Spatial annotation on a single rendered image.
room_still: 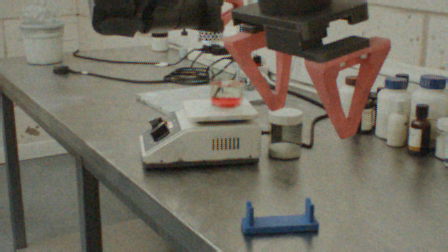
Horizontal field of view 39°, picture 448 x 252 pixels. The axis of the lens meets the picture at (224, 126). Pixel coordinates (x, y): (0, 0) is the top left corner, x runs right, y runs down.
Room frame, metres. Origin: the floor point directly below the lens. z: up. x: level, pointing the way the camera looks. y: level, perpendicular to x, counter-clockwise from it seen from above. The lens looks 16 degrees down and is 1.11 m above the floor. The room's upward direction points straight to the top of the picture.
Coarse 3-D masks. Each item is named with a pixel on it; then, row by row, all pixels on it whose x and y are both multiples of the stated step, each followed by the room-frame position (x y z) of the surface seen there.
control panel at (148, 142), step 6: (174, 114) 1.12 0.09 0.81; (168, 120) 1.10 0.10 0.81; (174, 120) 1.09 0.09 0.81; (168, 126) 1.07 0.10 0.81; (174, 126) 1.05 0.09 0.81; (180, 126) 1.04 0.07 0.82; (144, 132) 1.11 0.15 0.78; (174, 132) 1.02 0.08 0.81; (144, 138) 1.08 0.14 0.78; (150, 138) 1.06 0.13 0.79; (168, 138) 1.01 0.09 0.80; (144, 144) 1.05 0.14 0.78; (150, 144) 1.03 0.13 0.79; (156, 144) 1.01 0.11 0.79; (144, 150) 1.01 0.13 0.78
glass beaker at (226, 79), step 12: (216, 60) 1.11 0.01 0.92; (228, 60) 1.11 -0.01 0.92; (216, 72) 1.06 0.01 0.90; (228, 72) 1.05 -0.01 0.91; (240, 72) 1.06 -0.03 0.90; (216, 84) 1.06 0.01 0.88; (228, 84) 1.05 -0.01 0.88; (240, 84) 1.06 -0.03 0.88; (216, 96) 1.06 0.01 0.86; (228, 96) 1.05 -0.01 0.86; (240, 96) 1.06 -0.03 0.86; (216, 108) 1.06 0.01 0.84; (228, 108) 1.05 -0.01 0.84; (240, 108) 1.06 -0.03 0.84
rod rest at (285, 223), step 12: (312, 204) 0.77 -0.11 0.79; (252, 216) 0.76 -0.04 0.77; (276, 216) 0.79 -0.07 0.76; (288, 216) 0.79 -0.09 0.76; (300, 216) 0.79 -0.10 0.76; (312, 216) 0.77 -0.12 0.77; (252, 228) 0.76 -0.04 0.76; (264, 228) 0.76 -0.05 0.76; (276, 228) 0.76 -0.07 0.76; (288, 228) 0.76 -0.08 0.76; (300, 228) 0.76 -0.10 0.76; (312, 228) 0.77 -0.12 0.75
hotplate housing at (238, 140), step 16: (176, 112) 1.13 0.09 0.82; (192, 128) 1.02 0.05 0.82; (208, 128) 1.02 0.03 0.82; (224, 128) 1.02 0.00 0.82; (240, 128) 1.03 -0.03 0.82; (256, 128) 1.03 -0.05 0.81; (160, 144) 1.01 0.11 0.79; (176, 144) 1.01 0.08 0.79; (192, 144) 1.01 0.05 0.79; (208, 144) 1.02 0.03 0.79; (224, 144) 1.02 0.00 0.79; (240, 144) 1.02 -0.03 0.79; (256, 144) 1.03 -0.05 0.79; (144, 160) 1.00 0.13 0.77; (160, 160) 1.00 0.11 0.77; (176, 160) 1.01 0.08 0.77; (192, 160) 1.01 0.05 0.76; (208, 160) 1.02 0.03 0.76; (224, 160) 1.02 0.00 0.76; (240, 160) 1.03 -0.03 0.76; (256, 160) 1.03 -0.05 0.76
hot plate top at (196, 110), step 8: (184, 104) 1.10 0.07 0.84; (192, 104) 1.10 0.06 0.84; (200, 104) 1.10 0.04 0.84; (208, 104) 1.10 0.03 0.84; (248, 104) 1.10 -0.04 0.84; (192, 112) 1.05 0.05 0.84; (200, 112) 1.05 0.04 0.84; (208, 112) 1.05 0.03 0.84; (216, 112) 1.05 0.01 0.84; (224, 112) 1.05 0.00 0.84; (232, 112) 1.05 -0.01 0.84; (240, 112) 1.05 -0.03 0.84; (248, 112) 1.05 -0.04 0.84; (256, 112) 1.05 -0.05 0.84; (192, 120) 1.02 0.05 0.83; (200, 120) 1.02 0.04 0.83; (208, 120) 1.02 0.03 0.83; (216, 120) 1.02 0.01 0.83; (224, 120) 1.03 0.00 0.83
